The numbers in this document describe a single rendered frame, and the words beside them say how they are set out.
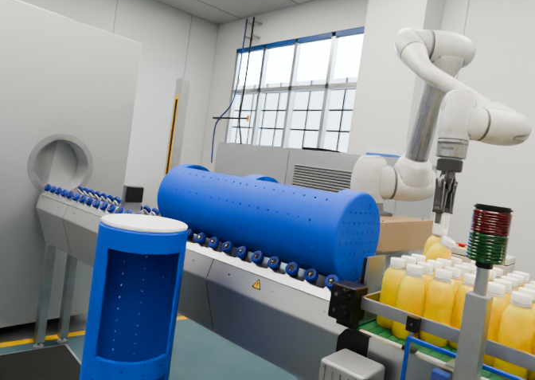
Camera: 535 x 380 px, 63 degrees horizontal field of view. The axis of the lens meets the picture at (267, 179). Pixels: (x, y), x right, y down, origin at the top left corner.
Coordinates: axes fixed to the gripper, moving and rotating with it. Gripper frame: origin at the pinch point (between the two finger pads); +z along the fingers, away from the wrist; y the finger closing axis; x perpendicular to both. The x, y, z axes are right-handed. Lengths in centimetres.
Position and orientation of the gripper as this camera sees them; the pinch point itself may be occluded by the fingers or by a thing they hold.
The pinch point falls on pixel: (440, 224)
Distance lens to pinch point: 144.8
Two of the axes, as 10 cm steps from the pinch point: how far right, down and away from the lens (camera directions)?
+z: -1.3, 9.9, 0.2
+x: 7.4, 1.2, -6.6
